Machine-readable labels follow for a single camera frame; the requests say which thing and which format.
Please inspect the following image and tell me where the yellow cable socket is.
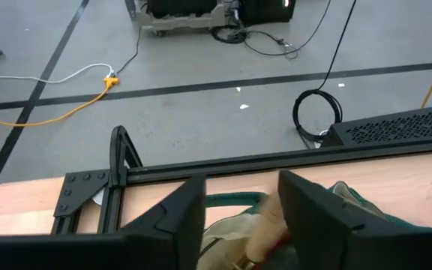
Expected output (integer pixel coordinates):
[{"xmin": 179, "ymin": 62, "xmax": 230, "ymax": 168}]
[{"xmin": 103, "ymin": 74, "xmax": 121, "ymax": 89}]

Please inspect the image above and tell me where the beige green gardening bag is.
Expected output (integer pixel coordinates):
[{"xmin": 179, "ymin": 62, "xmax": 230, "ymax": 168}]
[{"xmin": 196, "ymin": 180, "xmax": 432, "ymax": 270}]

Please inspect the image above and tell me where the coiled black cable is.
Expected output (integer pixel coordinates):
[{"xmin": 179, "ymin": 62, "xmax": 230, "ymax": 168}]
[{"xmin": 292, "ymin": 0, "xmax": 359, "ymax": 144}]

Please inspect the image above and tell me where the thin black cable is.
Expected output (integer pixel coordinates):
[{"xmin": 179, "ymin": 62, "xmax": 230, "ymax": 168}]
[{"xmin": 115, "ymin": 25, "xmax": 143, "ymax": 76}]

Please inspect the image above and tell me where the black computer tower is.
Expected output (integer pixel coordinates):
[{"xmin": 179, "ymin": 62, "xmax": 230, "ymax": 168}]
[{"xmin": 238, "ymin": 0, "xmax": 298, "ymax": 26}]

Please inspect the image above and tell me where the black cable bundle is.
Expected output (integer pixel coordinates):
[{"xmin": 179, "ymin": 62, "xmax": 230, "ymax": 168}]
[{"xmin": 210, "ymin": 0, "xmax": 333, "ymax": 61}]

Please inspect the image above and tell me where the white cable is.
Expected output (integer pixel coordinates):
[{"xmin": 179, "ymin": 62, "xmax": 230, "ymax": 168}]
[{"xmin": 0, "ymin": 62, "xmax": 115, "ymax": 85}]

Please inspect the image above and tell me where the black perforated metal box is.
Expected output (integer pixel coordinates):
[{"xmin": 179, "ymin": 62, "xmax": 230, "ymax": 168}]
[{"xmin": 319, "ymin": 103, "xmax": 432, "ymax": 148}]

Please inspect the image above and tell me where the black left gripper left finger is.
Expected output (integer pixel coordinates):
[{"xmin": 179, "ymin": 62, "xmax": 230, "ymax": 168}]
[{"xmin": 120, "ymin": 174, "xmax": 207, "ymax": 270}]

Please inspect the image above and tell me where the beige wheeled dolly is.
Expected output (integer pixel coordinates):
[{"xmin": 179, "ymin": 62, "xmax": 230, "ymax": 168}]
[{"xmin": 137, "ymin": 2, "xmax": 227, "ymax": 38}]

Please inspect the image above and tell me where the black equipment case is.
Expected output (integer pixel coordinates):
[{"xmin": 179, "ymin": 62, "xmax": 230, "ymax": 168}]
[{"xmin": 146, "ymin": 0, "xmax": 219, "ymax": 19}]

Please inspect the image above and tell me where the black aluminium table frame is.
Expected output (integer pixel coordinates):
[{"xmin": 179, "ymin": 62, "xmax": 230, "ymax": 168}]
[{"xmin": 50, "ymin": 125, "xmax": 432, "ymax": 236}]

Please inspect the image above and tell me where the red black gardening glove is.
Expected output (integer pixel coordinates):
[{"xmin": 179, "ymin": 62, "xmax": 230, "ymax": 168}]
[{"xmin": 255, "ymin": 230, "xmax": 300, "ymax": 270}]

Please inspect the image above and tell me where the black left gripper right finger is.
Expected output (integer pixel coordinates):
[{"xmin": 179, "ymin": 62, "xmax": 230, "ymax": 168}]
[{"xmin": 277, "ymin": 169, "xmax": 432, "ymax": 270}]

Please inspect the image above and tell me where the wide wooden-handled trowel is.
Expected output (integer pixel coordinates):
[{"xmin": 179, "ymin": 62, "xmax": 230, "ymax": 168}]
[{"xmin": 234, "ymin": 189, "xmax": 290, "ymax": 270}]

